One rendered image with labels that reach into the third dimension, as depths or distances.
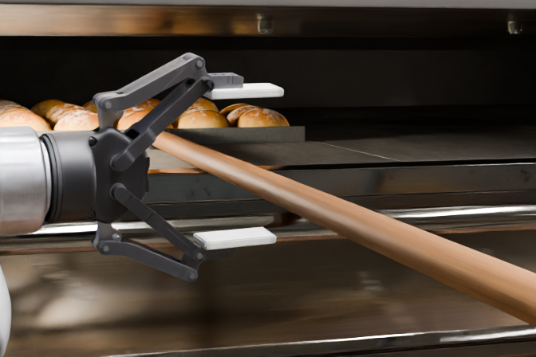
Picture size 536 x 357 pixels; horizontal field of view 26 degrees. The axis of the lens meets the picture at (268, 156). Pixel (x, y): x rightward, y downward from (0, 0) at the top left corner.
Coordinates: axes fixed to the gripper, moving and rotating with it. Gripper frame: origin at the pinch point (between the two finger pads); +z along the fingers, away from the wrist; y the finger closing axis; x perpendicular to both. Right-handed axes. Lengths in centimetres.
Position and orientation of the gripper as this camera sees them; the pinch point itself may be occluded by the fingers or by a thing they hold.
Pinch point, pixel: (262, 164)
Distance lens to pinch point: 104.9
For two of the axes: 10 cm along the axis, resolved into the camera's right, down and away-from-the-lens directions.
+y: -0.5, 9.7, 2.3
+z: 9.1, -0.6, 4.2
